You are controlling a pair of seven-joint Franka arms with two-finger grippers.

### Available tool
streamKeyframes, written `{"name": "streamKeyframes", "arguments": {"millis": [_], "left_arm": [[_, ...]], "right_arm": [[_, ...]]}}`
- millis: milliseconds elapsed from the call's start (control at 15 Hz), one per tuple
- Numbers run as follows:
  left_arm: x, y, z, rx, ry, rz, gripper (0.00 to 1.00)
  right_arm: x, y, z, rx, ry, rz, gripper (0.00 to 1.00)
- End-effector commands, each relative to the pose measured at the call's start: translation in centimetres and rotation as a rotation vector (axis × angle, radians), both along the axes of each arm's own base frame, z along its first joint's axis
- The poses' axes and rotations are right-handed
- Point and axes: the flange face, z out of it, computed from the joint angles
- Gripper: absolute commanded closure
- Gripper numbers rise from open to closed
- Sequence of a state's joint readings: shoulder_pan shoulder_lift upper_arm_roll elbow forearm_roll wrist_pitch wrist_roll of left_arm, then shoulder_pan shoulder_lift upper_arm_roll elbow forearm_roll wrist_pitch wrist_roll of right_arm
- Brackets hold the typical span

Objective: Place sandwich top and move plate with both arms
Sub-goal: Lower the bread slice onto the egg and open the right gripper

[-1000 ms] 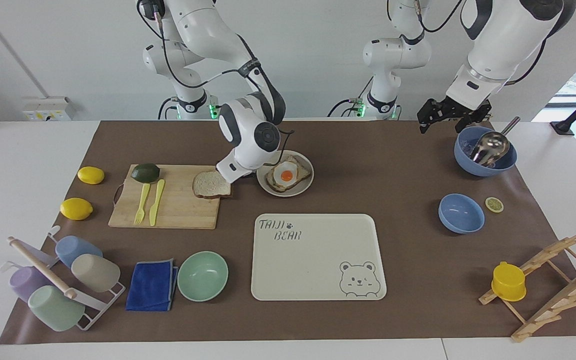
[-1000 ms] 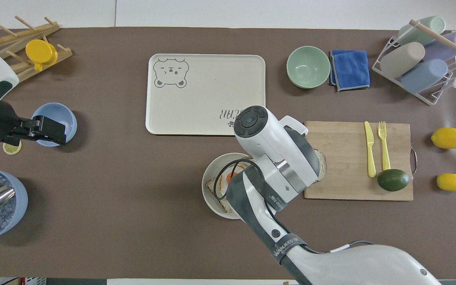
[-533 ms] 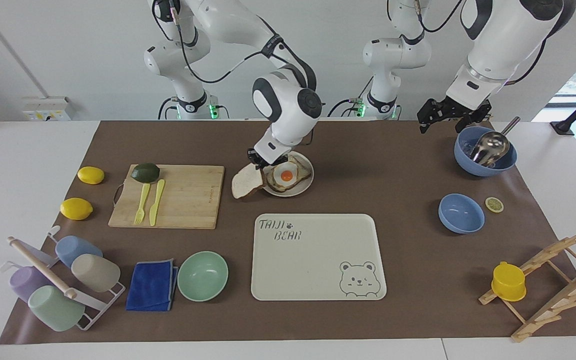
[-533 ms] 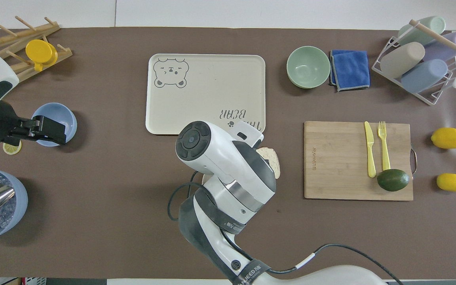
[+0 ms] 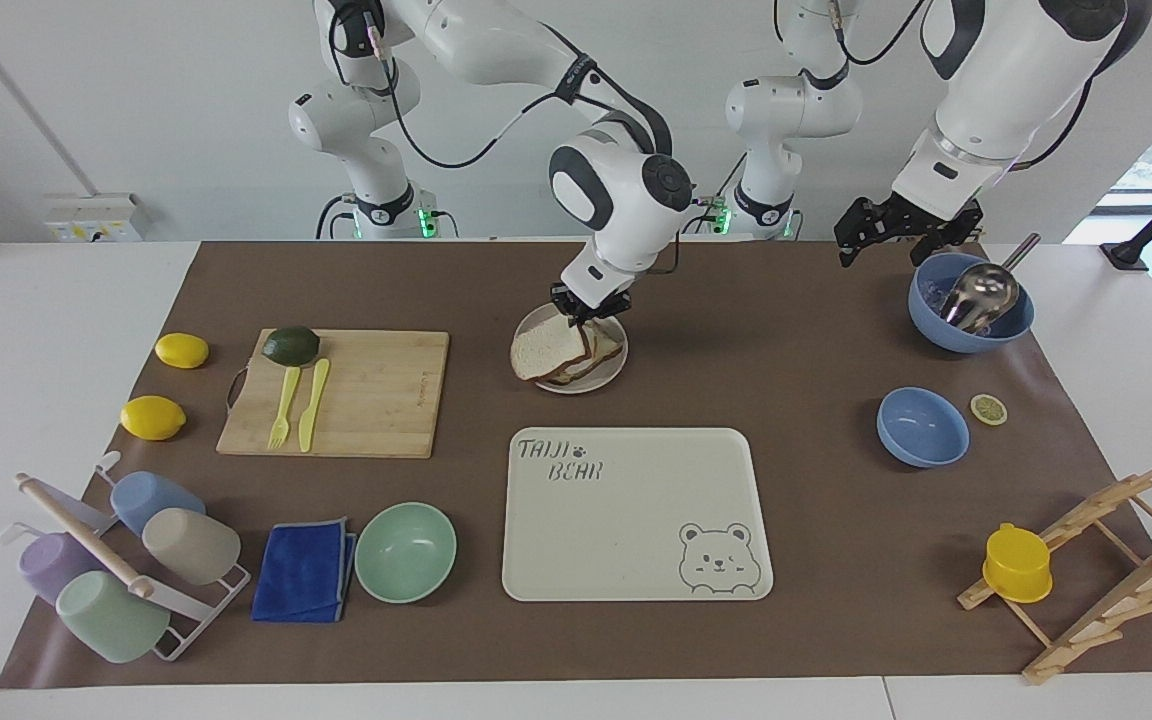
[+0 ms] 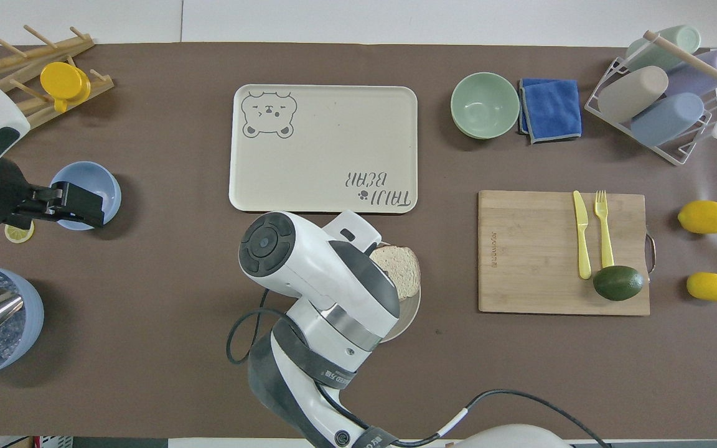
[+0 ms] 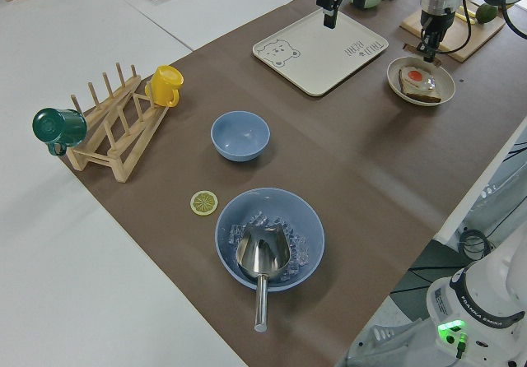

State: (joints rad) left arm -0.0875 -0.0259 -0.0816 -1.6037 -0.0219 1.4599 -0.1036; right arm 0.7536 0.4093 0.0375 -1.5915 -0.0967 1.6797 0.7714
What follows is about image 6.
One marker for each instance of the wooden dish rack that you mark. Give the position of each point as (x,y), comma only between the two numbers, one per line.
(28,87)

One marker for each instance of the beige tray with bear print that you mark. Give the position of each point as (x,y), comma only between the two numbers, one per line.
(324,149)

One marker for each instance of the large blue ice bowl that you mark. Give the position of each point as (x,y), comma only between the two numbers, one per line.
(19,348)

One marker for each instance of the green bowl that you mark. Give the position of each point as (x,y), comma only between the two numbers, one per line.
(484,106)

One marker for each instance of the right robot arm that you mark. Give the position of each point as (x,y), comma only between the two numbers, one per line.
(315,274)

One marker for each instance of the lemon slice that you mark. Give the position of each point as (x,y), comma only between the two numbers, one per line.
(17,235)

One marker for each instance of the yellow plastic knife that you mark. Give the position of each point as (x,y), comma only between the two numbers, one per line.
(582,242)

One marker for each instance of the bread slice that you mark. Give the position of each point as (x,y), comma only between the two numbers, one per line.
(403,270)

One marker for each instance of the yellow plastic fork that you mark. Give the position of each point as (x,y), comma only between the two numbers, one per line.
(605,236)

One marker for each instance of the green avocado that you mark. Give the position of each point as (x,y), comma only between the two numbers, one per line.
(618,283)

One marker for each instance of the green cup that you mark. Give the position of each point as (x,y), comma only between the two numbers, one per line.
(676,40)

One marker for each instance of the blue cloth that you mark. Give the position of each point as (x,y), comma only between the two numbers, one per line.
(551,109)

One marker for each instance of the yellow cup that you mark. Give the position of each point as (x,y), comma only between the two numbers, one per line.
(61,81)

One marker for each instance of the purple cup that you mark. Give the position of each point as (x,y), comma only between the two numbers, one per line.
(716,65)

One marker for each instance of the beige cup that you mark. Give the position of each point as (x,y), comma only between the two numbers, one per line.
(632,93)

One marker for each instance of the wooden cutting board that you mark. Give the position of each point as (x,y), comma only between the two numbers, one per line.
(526,255)

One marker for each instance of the small blue bowl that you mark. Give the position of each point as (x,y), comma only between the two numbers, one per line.
(94,177)

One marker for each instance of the yellow lemon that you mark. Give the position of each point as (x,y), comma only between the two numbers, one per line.
(704,216)
(711,287)

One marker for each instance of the blue cup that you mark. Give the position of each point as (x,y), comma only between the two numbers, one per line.
(666,119)

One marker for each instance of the beige plate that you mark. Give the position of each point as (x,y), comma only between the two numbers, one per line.
(409,314)

